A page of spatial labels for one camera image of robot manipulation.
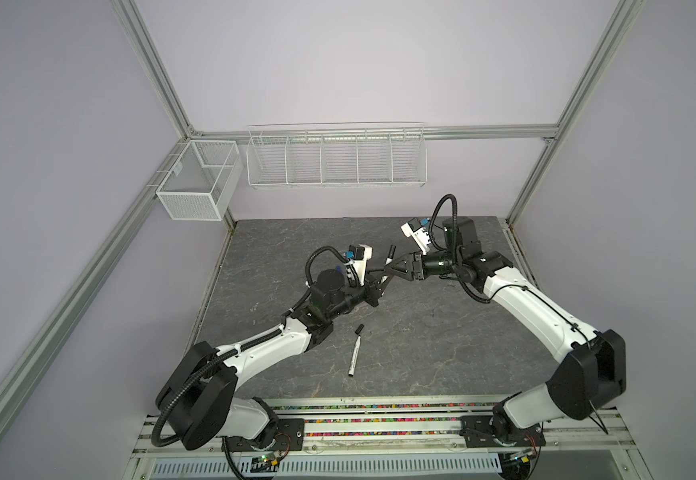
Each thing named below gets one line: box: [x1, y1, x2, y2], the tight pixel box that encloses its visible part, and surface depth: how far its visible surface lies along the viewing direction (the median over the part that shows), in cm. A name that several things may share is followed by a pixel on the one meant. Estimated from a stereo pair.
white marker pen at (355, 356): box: [348, 336, 361, 377], surface depth 88 cm
